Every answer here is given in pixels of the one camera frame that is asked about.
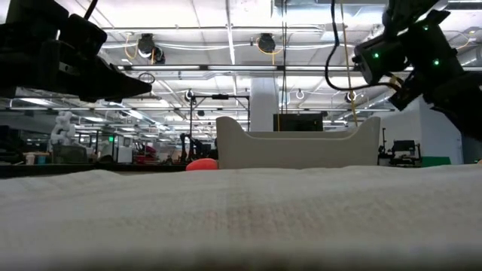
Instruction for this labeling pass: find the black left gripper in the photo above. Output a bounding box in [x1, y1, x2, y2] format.
[0, 22, 153, 103]

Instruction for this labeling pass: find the red tomato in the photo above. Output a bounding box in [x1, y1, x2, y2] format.
[185, 157, 219, 172]

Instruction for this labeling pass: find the red cart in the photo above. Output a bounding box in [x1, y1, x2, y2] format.
[133, 145, 159, 165]

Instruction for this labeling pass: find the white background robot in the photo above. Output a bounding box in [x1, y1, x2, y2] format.
[50, 111, 77, 146]

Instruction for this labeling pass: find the white pillar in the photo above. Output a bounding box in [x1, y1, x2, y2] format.
[249, 77, 280, 132]

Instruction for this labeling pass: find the white checked cloth towel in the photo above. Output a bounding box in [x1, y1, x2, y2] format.
[0, 164, 482, 271]

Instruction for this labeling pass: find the black monitor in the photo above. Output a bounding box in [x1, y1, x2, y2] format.
[273, 112, 324, 132]

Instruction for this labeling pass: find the white plastic bin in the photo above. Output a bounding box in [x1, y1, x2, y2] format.
[215, 115, 381, 170]

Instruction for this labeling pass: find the black standing desk workstation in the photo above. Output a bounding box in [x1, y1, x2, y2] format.
[378, 127, 423, 167]

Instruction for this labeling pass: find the green board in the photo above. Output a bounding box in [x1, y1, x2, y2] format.
[420, 156, 452, 168]

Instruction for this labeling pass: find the black ceiling cable reel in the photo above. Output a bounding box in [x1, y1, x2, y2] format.
[256, 32, 278, 54]
[136, 32, 166, 65]

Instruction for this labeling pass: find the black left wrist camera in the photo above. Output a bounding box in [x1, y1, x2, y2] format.
[58, 14, 108, 57]

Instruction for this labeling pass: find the black left camera cable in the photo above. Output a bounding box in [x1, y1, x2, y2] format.
[83, 0, 99, 20]

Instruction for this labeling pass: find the black table frame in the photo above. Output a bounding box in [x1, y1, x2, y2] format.
[0, 162, 189, 178]

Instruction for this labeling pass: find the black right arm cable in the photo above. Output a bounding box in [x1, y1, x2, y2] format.
[325, 0, 400, 92]

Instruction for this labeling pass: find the yellow hanging cable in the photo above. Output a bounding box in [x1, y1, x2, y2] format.
[340, 0, 358, 127]

